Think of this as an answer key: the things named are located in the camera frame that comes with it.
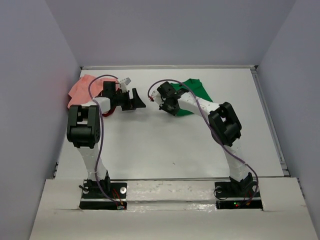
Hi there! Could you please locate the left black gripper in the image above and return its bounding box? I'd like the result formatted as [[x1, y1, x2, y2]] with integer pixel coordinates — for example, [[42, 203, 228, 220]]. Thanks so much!
[[112, 88, 146, 111]]

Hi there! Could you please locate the green t shirt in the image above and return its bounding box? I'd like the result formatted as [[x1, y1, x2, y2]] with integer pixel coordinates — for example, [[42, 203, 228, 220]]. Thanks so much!
[[169, 78, 214, 118]]

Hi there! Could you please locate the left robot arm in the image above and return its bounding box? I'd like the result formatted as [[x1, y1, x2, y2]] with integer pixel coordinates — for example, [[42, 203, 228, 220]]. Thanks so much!
[[66, 77, 146, 199]]

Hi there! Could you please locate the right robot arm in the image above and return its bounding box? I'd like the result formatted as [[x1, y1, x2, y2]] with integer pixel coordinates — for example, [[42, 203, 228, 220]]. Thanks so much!
[[149, 81, 259, 202]]

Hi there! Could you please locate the dark red folded t shirt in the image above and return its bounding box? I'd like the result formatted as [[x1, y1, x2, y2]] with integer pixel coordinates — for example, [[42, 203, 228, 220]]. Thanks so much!
[[102, 107, 116, 118]]

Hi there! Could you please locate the pink folded t shirt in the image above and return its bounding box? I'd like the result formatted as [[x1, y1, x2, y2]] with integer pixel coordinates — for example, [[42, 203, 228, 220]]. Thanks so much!
[[67, 74, 114, 109]]

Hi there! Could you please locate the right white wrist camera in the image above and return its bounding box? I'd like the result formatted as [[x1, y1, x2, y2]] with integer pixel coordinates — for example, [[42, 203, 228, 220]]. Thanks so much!
[[148, 90, 163, 105]]

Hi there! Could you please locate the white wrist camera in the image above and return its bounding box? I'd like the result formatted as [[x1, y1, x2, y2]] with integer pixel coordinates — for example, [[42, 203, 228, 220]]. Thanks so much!
[[148, 90, 163, 105], [119, 77, 132, 87]]

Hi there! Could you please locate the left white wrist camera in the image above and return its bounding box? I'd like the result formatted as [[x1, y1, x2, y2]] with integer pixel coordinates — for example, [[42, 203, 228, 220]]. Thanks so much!
[[119, 77, 132, 87]]

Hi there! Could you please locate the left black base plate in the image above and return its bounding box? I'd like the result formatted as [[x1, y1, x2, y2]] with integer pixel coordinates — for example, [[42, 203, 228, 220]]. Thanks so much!
[[78, 180, 128, 211]]

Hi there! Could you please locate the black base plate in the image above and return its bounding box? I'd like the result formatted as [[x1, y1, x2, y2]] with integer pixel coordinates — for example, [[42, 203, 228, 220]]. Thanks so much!
[[213, 181, 263, 210], [78, 180, 128, 211]]

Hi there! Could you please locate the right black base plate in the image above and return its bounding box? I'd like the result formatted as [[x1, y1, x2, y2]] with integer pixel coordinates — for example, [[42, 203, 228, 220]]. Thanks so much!
[[213, 181, 263, 210]]

